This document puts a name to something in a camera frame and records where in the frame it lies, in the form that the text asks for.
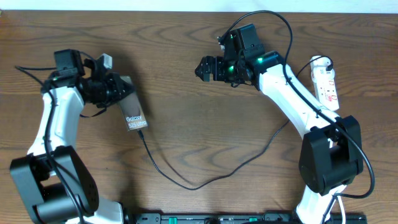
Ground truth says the Galaxy S25 Ultra smartphone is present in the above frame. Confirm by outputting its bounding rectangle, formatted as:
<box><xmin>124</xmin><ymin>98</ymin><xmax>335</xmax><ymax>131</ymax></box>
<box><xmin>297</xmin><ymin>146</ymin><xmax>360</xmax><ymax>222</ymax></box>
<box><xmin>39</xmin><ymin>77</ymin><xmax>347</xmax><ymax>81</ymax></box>
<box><xmin>119</xmin><ymin>76</ymin><xmax>148</xmax><ymax>131</ymax></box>

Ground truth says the black charging cable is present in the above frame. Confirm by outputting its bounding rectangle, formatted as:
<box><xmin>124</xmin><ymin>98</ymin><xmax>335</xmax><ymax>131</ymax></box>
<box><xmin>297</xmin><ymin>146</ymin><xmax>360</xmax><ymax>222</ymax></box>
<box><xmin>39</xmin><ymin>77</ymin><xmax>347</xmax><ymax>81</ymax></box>
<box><xmin>137</xmin><ymin>55</ymin><xmax>335</xmax><ymax>191</ymax></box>

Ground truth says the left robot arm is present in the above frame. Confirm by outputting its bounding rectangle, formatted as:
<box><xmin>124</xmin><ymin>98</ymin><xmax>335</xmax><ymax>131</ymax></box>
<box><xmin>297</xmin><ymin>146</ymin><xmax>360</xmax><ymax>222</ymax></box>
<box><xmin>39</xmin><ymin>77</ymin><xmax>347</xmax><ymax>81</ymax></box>
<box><xmin>10</xmin><ymin>49</ymin><xmax>134</xmax><ymax>223</ymax></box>

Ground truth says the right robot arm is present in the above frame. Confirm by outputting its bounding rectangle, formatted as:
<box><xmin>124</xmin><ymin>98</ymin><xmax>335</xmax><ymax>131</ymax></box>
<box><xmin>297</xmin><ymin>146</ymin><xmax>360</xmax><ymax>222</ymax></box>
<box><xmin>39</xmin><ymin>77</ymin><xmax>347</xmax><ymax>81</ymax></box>
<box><xmin>195</xmin><ymin>24</ymin><xmax>363</xmax><ymax>223</ymax></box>

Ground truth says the white power strip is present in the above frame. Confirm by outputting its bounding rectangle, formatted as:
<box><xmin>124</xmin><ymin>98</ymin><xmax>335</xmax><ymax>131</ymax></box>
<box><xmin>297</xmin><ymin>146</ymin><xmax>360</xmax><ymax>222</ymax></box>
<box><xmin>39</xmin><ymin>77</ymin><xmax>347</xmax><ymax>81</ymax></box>
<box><xmin>310</xmin><ymin>55</ymin><xmax>340</xmax><ymax>111</ymax></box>

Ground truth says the black left camera cable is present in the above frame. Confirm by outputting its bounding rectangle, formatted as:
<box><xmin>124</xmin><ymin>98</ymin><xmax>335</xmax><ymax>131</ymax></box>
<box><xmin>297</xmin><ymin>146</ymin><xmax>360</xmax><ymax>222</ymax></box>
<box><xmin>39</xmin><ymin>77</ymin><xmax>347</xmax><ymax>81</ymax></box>
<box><xmin>14</xmin><ymin>51</ymin><xmax>108</xmax><ymax>224</ymax></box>

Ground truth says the black camera cable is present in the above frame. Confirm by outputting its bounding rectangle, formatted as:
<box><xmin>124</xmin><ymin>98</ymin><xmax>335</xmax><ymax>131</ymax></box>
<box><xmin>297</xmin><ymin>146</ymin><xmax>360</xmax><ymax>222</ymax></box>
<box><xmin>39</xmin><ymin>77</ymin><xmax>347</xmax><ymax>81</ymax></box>
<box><xmin>14</xmin><ymin>51</ymin><xmax>108</xmax><ymax>224</ymax></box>
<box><xmin>217</xmin><ymin>10</ymin><xmax>376</xmax><ymax>224</ymax></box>

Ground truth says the black right camera cable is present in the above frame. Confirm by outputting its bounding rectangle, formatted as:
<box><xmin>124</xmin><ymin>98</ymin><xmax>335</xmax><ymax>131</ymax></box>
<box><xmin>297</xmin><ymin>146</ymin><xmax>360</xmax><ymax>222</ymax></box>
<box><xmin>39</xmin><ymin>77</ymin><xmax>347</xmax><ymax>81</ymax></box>
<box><xmin>217</xmin><ymin>10</ymin><xmax>376</xmax><ymax>224</ymax></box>

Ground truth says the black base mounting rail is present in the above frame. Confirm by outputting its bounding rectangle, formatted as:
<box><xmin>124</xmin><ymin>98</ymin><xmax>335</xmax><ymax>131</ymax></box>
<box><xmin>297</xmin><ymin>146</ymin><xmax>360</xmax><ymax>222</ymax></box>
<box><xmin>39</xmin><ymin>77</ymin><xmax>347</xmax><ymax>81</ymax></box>
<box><xmin>124</xmin><ymin>212</ymin><xmax>368</xmax><ymax>224</ymax></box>

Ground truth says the white power strip cord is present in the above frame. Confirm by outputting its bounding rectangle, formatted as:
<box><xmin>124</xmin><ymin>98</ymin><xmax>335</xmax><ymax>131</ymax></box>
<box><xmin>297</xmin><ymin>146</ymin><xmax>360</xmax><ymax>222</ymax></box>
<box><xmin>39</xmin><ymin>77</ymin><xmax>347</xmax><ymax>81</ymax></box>
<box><xmin>336</xmin><ymin>194</ymin><xmax>347</xmax><ymax>224</ymax></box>

